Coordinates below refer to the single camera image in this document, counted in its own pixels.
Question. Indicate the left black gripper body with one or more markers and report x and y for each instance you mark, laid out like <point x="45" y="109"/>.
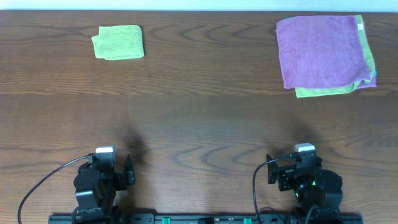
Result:
<point x="123" y="177"/>

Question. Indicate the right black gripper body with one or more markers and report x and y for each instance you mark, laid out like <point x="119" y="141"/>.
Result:
<point x="280" y="177"/>

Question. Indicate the purple microfiber cloth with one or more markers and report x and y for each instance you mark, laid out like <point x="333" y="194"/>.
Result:
<point x="320" y="52"/>

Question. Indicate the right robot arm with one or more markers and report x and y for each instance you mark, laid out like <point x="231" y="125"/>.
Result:
<point x="318" y="190"/>

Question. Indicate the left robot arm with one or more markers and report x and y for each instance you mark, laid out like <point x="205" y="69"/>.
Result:
<point x="95" y="189"/>

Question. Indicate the flat green cloth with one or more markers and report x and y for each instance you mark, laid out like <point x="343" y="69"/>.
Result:
<point x="368" y="57"/>

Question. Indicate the lower purple cloth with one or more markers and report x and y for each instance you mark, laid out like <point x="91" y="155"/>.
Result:
<point x="371" y="84"/>

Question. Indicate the folded green cloth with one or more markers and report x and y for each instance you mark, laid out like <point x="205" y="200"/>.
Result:
<point x="119" y="43"/>

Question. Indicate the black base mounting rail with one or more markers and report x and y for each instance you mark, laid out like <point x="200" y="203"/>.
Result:
<point x="148" y="218"/>

